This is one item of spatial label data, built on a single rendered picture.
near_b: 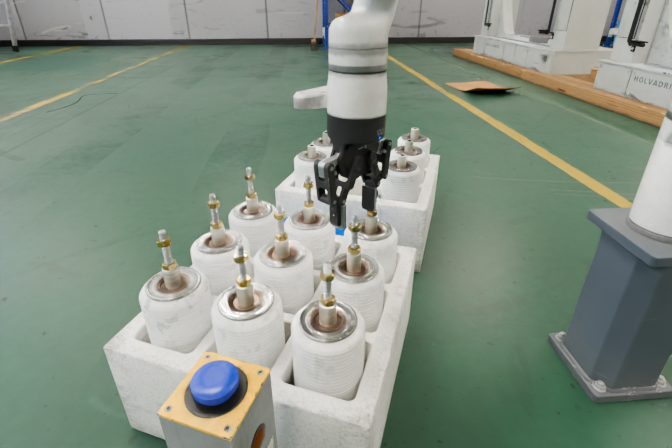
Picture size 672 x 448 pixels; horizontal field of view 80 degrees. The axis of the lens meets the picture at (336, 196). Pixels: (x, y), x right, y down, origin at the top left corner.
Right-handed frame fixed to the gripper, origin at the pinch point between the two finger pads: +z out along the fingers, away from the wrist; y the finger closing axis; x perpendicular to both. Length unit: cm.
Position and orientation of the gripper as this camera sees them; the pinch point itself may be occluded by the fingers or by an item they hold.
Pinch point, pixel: (354, 209)
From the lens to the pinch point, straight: 56.7
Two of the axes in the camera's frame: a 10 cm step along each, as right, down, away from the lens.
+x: -7.5, -2.9, 5.9
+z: 0.0, 9.0, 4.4
